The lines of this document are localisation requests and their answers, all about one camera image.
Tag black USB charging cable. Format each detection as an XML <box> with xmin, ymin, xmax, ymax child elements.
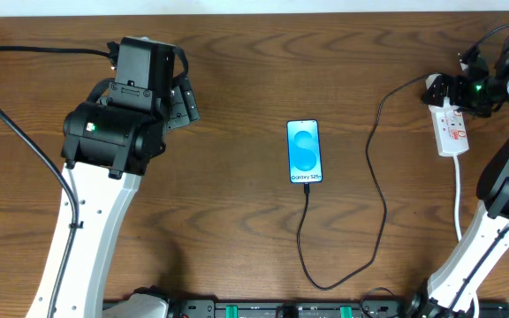
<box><xmin>296</xmin><ymin>72</ymin><xmax>437</xmax><ymax>292</ymax></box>

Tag blue Galaxy smartphone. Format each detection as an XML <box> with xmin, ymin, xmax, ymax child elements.
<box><xmin>286</xmin><ymin>119</ymin><xmax>323</xmax><ymax>184</ymax></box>

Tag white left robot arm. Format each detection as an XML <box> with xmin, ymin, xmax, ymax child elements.
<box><xmin>27</xmin><ymin>37</ymin><xmax>200</xmax><ymax>317</ymax></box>

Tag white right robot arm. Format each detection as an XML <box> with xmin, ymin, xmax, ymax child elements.
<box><xmin>406</xmin><ymin>36</ymin><xmax>509</xmax><ymax>317</ymax></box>

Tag white power strip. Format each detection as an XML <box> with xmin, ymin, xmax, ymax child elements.
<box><xmin>429</xmin><ymin>106</ymin><xmax>469</xmax><ymax>157</ymax></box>

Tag white USB wall charger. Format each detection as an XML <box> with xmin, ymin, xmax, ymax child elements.
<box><xmin>425</xmin><ymin>72</ymin><xmax>464</xmax><ymax>113</ymax></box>

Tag white power strip cord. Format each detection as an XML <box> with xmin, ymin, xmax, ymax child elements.
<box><xmin>452</xmin><ymin>154</ymin><xmax>481</xmax><ymax>318</ymax></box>

